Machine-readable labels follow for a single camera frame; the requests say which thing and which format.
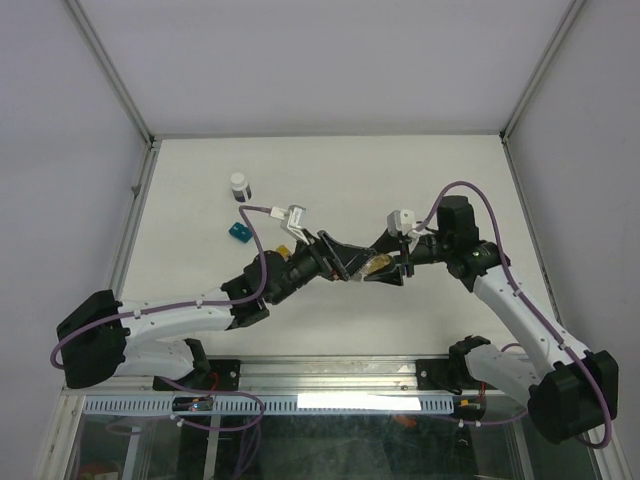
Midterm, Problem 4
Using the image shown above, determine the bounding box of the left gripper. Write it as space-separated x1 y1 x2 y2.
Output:
270 229 376 306

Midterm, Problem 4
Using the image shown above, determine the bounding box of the clear bottle with orange pills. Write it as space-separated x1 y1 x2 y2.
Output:
359 254 393 277

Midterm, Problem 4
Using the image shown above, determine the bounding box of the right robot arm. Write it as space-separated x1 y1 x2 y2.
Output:
366 195 619 449

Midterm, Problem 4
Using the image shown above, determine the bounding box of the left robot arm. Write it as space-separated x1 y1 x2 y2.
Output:
51 231 376 389

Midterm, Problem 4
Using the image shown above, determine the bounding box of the yellow pill box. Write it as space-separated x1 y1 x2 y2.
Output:
275 245 292 260

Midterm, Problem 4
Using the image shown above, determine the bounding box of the blue pill box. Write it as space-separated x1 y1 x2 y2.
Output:
228 222 253 244

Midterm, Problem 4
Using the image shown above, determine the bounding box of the white cap pill bottle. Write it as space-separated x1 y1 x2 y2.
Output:
230 172 252 203

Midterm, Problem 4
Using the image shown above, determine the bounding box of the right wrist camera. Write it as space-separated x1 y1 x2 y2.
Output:
387 209 421 238

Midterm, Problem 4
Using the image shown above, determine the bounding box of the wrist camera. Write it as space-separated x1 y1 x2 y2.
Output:
387 209 421 238
269 205 308 244

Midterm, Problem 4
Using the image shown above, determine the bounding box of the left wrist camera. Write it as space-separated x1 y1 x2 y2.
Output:
269 205 308 244

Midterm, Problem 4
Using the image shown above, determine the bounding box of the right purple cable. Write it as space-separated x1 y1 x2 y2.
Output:
417 180 616 449

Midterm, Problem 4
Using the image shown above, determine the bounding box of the purple cable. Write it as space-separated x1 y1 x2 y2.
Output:
417 180 616 449
51 204 274 480

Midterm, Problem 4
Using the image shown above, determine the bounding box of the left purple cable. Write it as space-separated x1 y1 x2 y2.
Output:
51 204 274 480

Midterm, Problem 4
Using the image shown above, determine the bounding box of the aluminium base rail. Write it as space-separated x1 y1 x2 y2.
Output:
62 352 606 404

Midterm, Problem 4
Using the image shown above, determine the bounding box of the white slotted cable duct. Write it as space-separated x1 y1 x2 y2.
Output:
83 393 454 417

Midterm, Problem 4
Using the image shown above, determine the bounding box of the right aluminium frame post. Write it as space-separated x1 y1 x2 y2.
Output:
500 0 589 142

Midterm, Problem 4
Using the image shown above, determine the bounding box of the aluminium frame post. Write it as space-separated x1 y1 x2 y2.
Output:
500 0 589 142
62 0 155 146

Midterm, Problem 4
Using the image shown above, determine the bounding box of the left aluminium frame post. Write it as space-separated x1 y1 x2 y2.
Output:
62 0 155 146

